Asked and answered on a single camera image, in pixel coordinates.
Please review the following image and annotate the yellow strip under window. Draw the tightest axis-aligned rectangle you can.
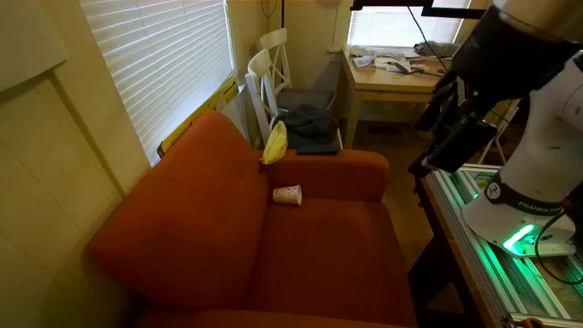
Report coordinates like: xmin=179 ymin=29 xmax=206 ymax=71
xmin=157 ymin=76 xmax=241 ymax=158

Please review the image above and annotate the patterned paper cup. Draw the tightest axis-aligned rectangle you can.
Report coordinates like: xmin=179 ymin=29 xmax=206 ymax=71
xmin=272 ymin=184 xmax=305 ymax=207

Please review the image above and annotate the white clutter on table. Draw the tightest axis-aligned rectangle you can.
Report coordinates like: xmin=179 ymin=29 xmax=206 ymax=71
xmin=350 ymin=45 xmax=416 ymax=76

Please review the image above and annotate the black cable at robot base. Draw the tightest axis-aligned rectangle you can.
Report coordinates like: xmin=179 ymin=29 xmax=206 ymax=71
xmin=532 ymin=207 xmax=583 ymax=287

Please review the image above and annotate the white wooden chair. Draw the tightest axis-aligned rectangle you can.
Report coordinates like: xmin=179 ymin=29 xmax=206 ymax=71
xmin=259 ymin=27 xmax=338 ymax=113
xmin=245 ymin=47 xmax=347 ymax=153

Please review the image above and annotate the black overhead mount bar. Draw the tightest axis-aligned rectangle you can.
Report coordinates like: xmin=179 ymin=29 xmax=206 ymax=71
xmin=350 ymin=0 xmax=489 ymax=20

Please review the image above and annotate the orange fabric armchair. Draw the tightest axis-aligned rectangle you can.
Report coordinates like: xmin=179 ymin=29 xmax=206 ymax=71
xmin=84 ymin=109 xmax=421 ymax=328

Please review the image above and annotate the robot stand with green light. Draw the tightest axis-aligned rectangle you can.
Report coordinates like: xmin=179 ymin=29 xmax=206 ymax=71
xmin=410 ymin=162 xmax=583 ymax=328

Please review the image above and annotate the light wooden table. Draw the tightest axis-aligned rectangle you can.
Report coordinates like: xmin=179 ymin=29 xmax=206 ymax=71
xmin=338 ymin=47 xmax=452 ymax=149

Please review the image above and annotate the yellow cloth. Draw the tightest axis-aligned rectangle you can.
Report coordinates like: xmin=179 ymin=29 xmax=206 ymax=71
xmin=261 ymin=118 xmax=290 ymax=167

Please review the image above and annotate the grey cloth on table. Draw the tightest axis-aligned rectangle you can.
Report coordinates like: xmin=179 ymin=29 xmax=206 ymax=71
xmin=414 ymin=40 xmax=460 ymax=60

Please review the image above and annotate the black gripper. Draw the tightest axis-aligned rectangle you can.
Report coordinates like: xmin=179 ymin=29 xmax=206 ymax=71
xmin=418 ymin=116 xmax=502 ymax=174

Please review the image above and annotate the white window blind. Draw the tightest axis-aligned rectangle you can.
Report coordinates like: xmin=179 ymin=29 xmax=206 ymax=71
xmin=79 ymin=0 xmax=237 ymax=167

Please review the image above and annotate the black remote control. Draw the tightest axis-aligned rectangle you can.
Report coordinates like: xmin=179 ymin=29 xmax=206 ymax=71
xmin=288 ymin=140 xmax=343 ymax=156

